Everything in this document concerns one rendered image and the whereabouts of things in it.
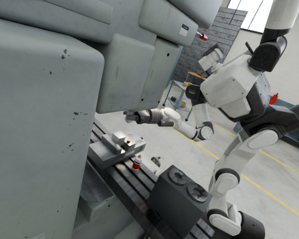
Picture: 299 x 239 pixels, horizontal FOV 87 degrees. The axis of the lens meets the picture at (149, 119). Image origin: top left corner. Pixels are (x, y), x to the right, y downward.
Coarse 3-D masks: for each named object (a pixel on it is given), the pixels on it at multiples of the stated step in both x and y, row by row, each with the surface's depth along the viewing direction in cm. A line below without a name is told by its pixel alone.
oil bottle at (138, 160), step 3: (138, 156) 90; (135, 159) 90; (138, 159) 89; (141, 159) 90; (135, 162) 90; (138, 162) 90; (132, 165) 93; (135, 165) 91; (138, 165) 91; (132, 168) 93; (135, 168) 92; (138, 168) 93
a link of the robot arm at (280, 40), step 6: (264, 30) 65; (270, 30) 62; (276, 30) 61; (282, 30) 60; (288, 30) 60; (264, 36) 65; (270, 36) 63; (276, 36) 62; (276, 42) 64; (282, 42) 66; (282, 48) 65
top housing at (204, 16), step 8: (168, 0) 50; (176, 0) 50; (184, 0) 52; (192, 0) 54; (200, 0) 57; (208, 0) 61; (216, 0) 64; (184, 8) 54; (192, 8) 56; (200, 8) 60; (208, 8) 63; (216, 8) 67; (192, 16) 60; (200, 16) 62; (208, 16) 66; (200, 24) 68; (208, 24) 69
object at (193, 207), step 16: (160, 176) 69; (176, 176) 72; (160, 192) 71; (176, 192) 66; (192, 192) 65; (160, 208) 73; (176, 208) 67; (192, 208) 62; (176, 224) 69; (192, 224) 64
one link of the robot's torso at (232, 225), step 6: (228, 204) 123; (234, 204) 122; (228, 210) 124; (234, 210) 116; (210, 216) 112; (216, 216) 109; (222, 216) 109; (228, 216) 120; (234, 216) 113; (240, 216) 113; (210, 222) 113; (216, 222) 110; (222, 222) 108; (228, 222) 108; (234, 222) 107; (240, 222) 111; (222, 228) 110; (228, 228) 108; (234, 228) 107; (240, 228) 106; (234, 234) 108
